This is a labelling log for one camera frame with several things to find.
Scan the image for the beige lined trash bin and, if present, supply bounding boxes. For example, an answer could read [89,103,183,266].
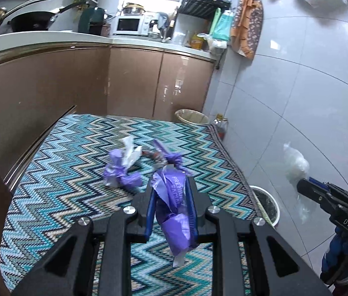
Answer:
[175,109,209,126]

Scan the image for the black wok pan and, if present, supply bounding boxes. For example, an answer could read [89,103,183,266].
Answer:
[8,1,88,32]

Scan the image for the zigzag patterned woven mat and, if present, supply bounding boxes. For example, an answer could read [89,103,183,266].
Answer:
[0,114,260,290]

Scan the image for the clear wrapper with purple bag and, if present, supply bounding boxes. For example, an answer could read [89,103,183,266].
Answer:
[142,139,192,176]

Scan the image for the brown lower kitchen cabinets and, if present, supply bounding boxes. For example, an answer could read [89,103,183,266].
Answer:
[0,43,213,240]

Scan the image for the white plastic bag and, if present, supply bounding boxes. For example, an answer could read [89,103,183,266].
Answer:
[283,143,310,189]

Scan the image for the small purple plastic wrapper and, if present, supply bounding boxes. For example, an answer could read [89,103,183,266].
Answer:
[151,165,197,267]

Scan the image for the pot atop microwave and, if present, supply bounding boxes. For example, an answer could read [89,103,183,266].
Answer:
[122,3,145,16]

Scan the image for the yellow bottle on counter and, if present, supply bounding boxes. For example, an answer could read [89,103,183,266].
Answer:
[189,34,205,50]

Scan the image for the orange patterned apron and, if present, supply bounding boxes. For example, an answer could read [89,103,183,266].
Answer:
[230,0,263,60]

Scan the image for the white microwave oven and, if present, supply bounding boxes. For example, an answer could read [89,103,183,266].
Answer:
[112,13,158,37]

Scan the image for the cooking oil bottle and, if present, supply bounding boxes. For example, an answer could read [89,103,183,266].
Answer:
[212,114,228,140]

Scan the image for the right blue white gloved hand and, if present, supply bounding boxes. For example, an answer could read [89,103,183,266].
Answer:
[320,227,348,286]

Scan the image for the purple wrapper with white tissue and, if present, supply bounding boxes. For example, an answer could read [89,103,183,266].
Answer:
[103,136,143,189]

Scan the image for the teal hanging bag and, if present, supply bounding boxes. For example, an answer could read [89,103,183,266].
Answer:
[209,8,234,41]

